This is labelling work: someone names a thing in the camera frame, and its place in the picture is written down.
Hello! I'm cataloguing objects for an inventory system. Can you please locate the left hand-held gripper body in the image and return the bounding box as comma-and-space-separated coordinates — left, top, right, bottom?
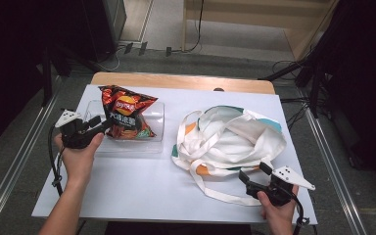
54, 109, 104, 150

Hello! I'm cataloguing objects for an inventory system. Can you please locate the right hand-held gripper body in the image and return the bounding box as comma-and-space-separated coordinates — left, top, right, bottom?
246, 164, 317, 208

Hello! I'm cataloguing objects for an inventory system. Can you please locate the red and black chip bag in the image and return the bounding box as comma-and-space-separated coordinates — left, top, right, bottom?
98, 84, 160, 142

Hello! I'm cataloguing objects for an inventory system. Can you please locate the white tote bag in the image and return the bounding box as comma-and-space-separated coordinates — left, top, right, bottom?
170, 104, 288, 208

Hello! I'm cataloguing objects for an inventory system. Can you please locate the clear plastic tray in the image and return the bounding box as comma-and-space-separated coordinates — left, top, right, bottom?
83, 99, 166, 155

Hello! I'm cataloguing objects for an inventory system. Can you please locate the person's left hand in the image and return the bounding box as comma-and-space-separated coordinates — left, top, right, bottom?
53, 131, 106, 189

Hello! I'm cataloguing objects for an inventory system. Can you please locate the person's right hand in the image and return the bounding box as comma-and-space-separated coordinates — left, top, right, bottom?
257, 185, 300, 230

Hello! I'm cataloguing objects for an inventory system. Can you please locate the wooden table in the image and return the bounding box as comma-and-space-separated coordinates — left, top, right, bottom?
90, 71, 276, 96

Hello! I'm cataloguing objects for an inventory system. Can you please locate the white table cover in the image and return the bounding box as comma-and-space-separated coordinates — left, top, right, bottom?
31, 83, 318, 226

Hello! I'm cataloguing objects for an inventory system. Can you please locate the person's dark lap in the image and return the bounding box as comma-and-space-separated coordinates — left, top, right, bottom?
103, 221, 255, 235

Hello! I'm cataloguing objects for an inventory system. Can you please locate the black cabinet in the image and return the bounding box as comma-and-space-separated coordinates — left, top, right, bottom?
80, 0, 127, 64

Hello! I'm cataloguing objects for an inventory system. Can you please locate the black curtain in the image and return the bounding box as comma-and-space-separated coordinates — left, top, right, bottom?
0, 0, 89, 156
319, 0, 376, 197

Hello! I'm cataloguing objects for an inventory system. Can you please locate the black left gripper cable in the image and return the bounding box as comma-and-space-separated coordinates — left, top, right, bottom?
47, 124, 66, 198

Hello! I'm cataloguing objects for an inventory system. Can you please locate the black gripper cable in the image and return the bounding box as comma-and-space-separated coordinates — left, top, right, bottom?
288, 191, 309, 235
47, 124, 66, 198

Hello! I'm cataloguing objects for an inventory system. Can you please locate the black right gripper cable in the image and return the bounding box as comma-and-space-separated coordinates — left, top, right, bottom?
288, 191, 309, 235

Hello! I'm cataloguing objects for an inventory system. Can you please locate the metal floor rail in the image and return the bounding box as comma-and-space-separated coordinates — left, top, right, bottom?
0, 94, 61, 235
297, 87, 369, 235

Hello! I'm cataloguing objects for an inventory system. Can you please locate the black stand with cables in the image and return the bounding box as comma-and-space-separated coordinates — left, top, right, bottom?
258, 19, 344, 119

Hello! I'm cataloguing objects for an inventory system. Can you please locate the black hanging cable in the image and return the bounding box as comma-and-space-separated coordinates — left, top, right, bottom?
175, 0, 207, 54

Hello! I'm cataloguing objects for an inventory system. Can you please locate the light wooden frame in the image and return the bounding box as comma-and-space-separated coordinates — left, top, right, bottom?
180, 0, 341, 62

